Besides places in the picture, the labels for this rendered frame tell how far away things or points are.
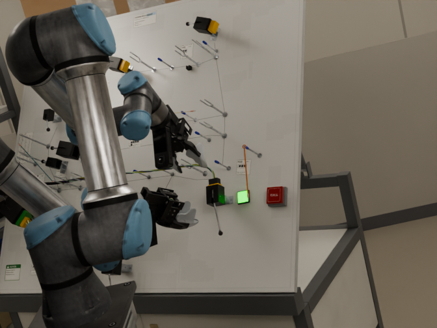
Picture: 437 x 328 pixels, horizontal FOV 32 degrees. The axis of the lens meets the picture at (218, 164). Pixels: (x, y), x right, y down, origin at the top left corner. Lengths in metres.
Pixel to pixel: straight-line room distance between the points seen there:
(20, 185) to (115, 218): 0.31
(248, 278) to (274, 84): 0.61
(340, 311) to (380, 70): 2.25
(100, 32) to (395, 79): 3.13
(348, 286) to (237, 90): 0.75
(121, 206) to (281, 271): 0.78
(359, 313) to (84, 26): 1.52
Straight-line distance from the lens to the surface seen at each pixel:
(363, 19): 4.46
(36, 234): 1.59
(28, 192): 1.77
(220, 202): 2.25
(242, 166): 2.33
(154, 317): 2.51
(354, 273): 2.64
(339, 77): 4.47
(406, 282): 4.05
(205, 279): 2.32
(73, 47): 1.57
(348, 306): 2.58
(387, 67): 4.50
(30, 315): 2.85
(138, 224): 1.53
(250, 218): 2.28
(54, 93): 1.77
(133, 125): 1.90
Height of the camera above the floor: 1.82
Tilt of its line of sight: 15 degrees down
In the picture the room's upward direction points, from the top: 15 degrees counter-clockwise
